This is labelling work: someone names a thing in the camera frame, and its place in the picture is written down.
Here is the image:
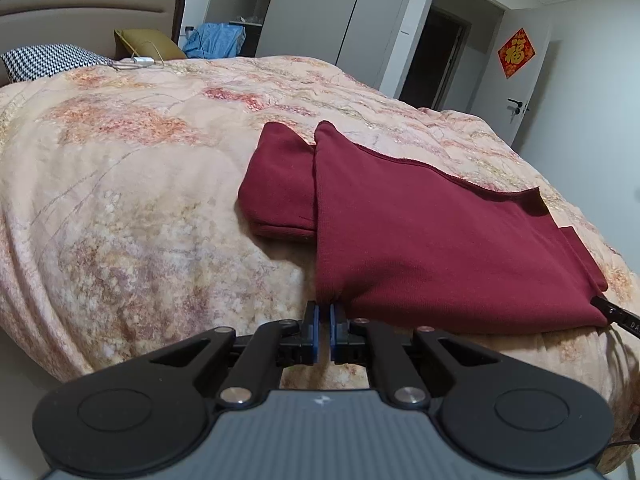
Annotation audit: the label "dark red garment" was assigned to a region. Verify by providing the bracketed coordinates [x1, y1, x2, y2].
[238, 122, 608, 334]

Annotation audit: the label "white bedroom door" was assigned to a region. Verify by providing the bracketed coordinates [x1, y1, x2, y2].
[469, 8, 552, 145]

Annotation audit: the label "blue clothing on chair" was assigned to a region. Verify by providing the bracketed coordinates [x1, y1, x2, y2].
[182, 23, 246, 60]

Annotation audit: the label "floral peach bed quilt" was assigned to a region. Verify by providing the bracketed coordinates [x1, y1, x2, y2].
[1, 56, 639, 479]

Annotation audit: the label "red fu door decoration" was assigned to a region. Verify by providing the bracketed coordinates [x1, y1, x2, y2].
[497, 27, 536, 79]

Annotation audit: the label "grey built-in wardrobe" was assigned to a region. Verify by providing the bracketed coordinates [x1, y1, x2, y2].
[205, 0, 408, 88]

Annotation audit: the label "mustard yellow pillow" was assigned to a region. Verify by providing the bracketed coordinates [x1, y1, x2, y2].
[114, 28, 186, 61]

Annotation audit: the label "black white checkered pillow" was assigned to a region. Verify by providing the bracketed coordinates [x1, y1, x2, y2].
[1, 44, 113, 82]

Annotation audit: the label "brown padded bed headboard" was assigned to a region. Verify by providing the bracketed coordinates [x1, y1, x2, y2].
[1, 0, 186, 60]

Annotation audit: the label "black door handle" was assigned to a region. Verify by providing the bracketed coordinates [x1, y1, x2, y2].
[506, 98, 530, 122]

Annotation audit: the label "white charger with cable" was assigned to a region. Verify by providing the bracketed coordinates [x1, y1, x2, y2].
[110, 40, 165, 70]

